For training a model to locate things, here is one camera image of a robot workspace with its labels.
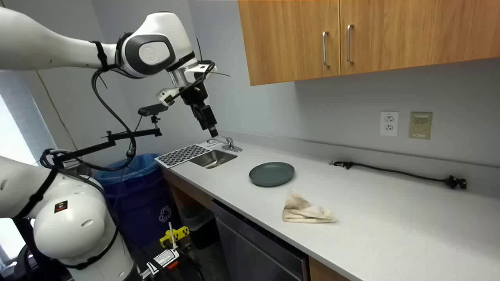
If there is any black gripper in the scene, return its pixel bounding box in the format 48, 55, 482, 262
181, 84, 218, 137

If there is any beige cloth towel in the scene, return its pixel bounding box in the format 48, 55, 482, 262
281, 190, 337, 223

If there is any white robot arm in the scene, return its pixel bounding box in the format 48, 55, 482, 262
0, 8, 215, 281

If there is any steel sink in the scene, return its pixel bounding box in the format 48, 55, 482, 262
192, 150, 234, 169

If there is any dark green plate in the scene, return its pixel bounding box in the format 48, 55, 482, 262
248, 162, 295, 187

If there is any blue recycling bin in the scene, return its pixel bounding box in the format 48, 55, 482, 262
92, 151, 181, 251

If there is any yellow tool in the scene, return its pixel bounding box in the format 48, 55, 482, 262
159, 226, 190, 248

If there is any wooden upper cabinet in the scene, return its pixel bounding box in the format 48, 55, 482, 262
237, 0, 500, 86

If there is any dishwasher front panel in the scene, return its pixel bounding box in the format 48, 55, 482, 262
212, 200, 307, 281

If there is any white red device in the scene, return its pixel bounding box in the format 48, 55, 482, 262
140, 250, 179, 279

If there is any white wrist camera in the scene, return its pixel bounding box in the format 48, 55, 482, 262
157, 89, 179, 106

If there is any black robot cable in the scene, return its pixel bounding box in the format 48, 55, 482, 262
90, 67, 139, 173

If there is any left silver cabinet handle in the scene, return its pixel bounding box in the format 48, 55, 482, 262
320, 30, 329, 69

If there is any silver cabinet handle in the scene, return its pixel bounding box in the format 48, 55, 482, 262
320, 30, 329, 69
345, 23, 354, 66

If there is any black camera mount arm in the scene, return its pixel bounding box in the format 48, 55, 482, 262
39, 101, 170, 170

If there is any right silver cabinet handle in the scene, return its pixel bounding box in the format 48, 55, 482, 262
345, 23, 354, 66

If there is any white wall outlet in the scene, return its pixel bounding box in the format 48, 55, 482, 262
379, 112, 398, 137

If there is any beige wall switch plate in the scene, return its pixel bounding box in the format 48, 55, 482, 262
409, 111, 432, 139

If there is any black cable on counter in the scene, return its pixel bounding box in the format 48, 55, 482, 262
329, 159, 468, 190

